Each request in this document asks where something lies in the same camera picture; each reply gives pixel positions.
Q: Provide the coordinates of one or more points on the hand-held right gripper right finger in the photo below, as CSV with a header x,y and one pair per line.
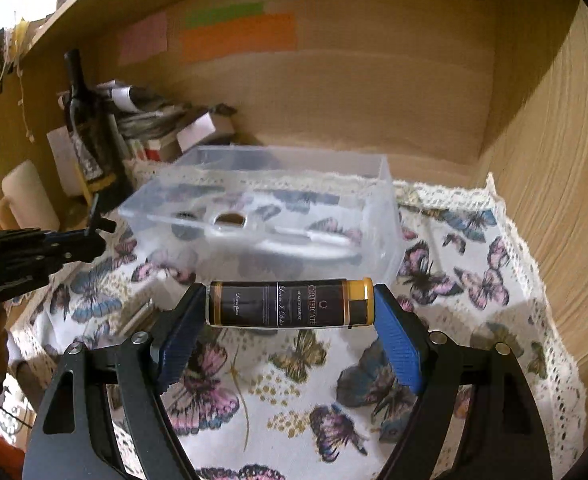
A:
x,y
398,342

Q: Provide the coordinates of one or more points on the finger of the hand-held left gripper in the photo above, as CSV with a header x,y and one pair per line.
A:
x,y
96,217
76,247

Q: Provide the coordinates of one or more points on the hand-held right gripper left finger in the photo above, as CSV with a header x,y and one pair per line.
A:
x,y
178,342

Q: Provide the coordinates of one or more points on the brown bottle with gold cap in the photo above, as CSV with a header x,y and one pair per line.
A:
x,y
284,304

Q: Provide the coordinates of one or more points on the clear plastic storage box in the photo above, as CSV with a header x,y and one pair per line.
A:
x,y
294,195

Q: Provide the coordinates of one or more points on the white card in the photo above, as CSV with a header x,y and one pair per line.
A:
x,y
65,162

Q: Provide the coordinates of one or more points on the cream mug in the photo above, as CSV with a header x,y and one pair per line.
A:
x,y
26,200

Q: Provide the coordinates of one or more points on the dark wine bottle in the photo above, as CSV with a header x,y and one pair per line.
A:
x,y
91,135

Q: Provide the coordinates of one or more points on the pile of magazines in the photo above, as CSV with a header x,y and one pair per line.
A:
x,y
149,115

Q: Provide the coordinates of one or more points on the butterfly print tablecloth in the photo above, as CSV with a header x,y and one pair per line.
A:
x,y
294,390

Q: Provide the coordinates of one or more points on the small white box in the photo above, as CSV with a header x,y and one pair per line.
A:
x,y
205,132

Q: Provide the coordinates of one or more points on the white plastic utensil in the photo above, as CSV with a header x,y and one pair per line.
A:
x,y
254,227

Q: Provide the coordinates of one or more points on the pink sticky note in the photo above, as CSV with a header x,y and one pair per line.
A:
x,y
143,37

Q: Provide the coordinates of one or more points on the orange sticky note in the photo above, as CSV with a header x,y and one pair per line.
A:
x,y
239,39

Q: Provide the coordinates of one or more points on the green sticky note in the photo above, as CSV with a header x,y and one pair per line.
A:
x,y
224,14

